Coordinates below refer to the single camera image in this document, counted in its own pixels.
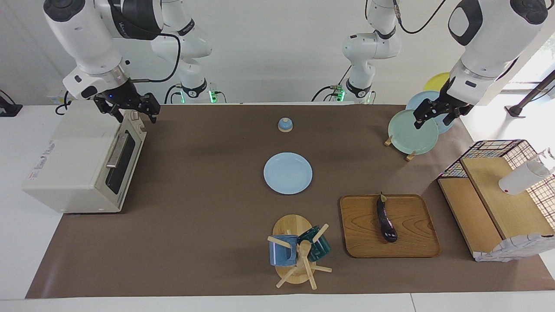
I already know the oven glass door with handle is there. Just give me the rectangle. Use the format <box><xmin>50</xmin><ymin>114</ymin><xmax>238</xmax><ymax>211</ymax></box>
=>
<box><xmin>104</xmin><ymin>110</ymin><xmax>147</xmax><ymax>208</ymax></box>

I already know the dark purple eggplant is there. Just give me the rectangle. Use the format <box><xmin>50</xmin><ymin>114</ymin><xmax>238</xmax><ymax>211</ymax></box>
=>
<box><xmin>376</xmin><ymin>192</ymin><xmax>398</xmax><ymax>243</ymax></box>

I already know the cream toaster oven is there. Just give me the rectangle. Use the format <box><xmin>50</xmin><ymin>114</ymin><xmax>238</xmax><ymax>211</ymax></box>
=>
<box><xmin>23</xmin><ymin>101</ymin><xmax>147</xmax><ymax>214</ymax></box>

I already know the pale green plate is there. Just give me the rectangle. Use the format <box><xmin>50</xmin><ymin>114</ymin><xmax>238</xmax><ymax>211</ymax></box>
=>
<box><xmin>388</xmin><ymin>109</ymin><xmax>439</xmax><ymax>155</ymax></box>

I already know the light blue racked plate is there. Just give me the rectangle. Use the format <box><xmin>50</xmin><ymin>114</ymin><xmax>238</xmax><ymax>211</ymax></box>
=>
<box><xmin>406</xmin><ymin>91</ymin><xmax>457</xmax><ymax>135</ymax></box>

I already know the yellow plate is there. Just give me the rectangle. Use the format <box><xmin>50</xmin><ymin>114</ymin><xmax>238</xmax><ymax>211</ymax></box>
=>
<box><xmin>423</xmin><ymin>72</ymin><xmax>451</xmax><ymax>92</ymax></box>

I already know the wooden plate rack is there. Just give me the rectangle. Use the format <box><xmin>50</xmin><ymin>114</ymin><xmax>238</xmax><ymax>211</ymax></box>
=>
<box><xmin>384</xmin><ymin>135</ymin><xmax>417</xmax><ymax>162</ymax></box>

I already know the black stand pole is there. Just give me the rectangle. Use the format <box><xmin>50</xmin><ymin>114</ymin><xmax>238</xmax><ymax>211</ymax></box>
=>
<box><xmin>505</xmin><ymin>69</ymin><xmax>555</xmax><ymax>117</ymax></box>

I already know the white power adapter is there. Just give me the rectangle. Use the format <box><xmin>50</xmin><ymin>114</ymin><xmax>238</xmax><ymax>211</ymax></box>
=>
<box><xmin>47</xmin><ymin>89</ymin><xmax>72</xmax><ymax>105</ymax></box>

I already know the white cup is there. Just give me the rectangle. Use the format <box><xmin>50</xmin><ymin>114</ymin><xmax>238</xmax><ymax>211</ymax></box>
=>
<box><xmin>499</xmin><ymin>148</ymin><xmax>555</xmax><ymax>195</ymax></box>

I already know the wooden serving tray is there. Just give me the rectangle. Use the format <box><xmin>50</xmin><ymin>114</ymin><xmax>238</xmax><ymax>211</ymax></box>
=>
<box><xmin>340</xmin><ymin>194</ymin><xmax>442</xmax><ymax>259</ymax></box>

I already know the brown table mat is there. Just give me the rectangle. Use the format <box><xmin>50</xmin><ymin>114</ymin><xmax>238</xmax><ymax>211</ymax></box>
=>
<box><xmin>25</xmin><ymin>104</ymin><xmax>555</xmax><ymax>299</ymax></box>

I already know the white marbled cloth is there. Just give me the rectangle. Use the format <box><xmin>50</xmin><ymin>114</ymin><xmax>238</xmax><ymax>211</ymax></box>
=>
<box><xmin>475</xmin><ymin>233</ymin><xmax>555</xmax><ymax>262</ymax></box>

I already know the dark green mug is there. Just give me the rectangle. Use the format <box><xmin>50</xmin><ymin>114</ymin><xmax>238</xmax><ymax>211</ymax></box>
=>
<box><xmin>297</xmin><ymin>225</ymin><xmax>332</xmax><ymax>262</ymax></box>

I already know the wooden mug tree stand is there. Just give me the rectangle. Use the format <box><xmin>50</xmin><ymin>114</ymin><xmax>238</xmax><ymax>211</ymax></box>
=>
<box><xmin>268</xmin><ymin>214</ymin><xmax>333</xmax><ymax>290</ymax></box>

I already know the blue mug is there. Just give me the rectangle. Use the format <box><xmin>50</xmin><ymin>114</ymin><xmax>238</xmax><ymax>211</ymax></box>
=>
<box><xmin>269</xmin><ymin>234</ymin><xmax>299</xmax><ymax>267</ymax></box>

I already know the black arm base cable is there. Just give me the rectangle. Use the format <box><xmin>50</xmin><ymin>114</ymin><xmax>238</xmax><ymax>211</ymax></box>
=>
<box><xmin>311</xmin><ymin>65</ymin><xmax>353</xmax><ymax>103</ymax></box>
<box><xmin>164</xmin><ymin>84</ymin><xmax>183</xmax><ymax>104</ymax></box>

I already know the black power cable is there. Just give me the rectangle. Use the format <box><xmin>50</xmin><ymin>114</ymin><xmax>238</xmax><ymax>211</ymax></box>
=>
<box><xmin>55</xmin><ymin>90</ymin><xmax>73</xmax><ymax>115</ymax></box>

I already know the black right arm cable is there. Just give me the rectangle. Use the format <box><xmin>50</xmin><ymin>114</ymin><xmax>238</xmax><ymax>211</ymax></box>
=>
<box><xmin>130</xmin><ymin>32</ymin><xmax>182</xmax><ymax>84</ymax></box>

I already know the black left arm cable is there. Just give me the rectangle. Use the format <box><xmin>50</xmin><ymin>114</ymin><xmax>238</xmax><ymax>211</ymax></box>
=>
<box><xmin>392</xmin><ymin>0</ymin><xmax>447</xmax><ymax>35</ymax></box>

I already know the wooden shelf with wire basket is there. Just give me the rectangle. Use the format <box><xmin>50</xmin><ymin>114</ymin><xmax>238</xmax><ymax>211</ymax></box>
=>
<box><xmin>437</xmin><ymin>140</ymin><xmax>555</xmax><ymax>260</ymax></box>

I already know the black clamp mount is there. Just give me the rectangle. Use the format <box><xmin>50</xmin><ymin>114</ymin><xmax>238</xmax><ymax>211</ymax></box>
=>
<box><xmin>0</xmin><ymin>90</ymin><xmax>23</xmax><ymax>117</ymax></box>

